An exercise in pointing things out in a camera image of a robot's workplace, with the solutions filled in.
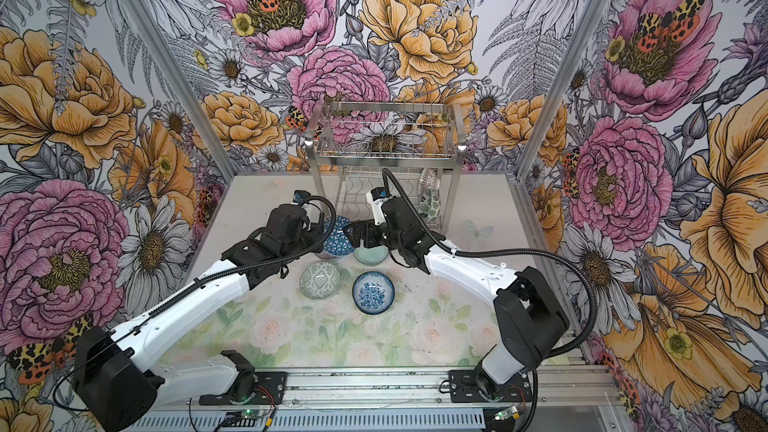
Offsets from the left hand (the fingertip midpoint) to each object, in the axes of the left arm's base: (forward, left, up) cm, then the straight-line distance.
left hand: (318, 235), depth 81 cm
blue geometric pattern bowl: (+2, -4, -7) cm, 8 cm away
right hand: (0, -10, -1) cm, 10 cm away
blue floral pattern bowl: (-9, -14, -16) cm, 23 cm away
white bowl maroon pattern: (+27, -33, -8) cm, 44 cm away
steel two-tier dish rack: (+46, -5, -6) cm, 47 cm away
